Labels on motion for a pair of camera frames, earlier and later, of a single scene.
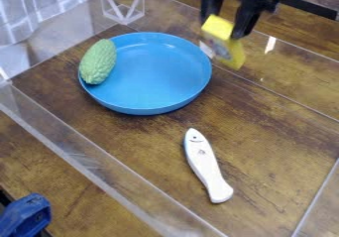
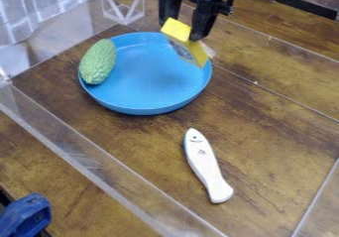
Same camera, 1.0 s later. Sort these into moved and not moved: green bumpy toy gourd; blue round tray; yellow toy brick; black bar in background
Moved: yellow toy brick
Not moved: black bar in background; blue round tray; green bumpy toy gourd
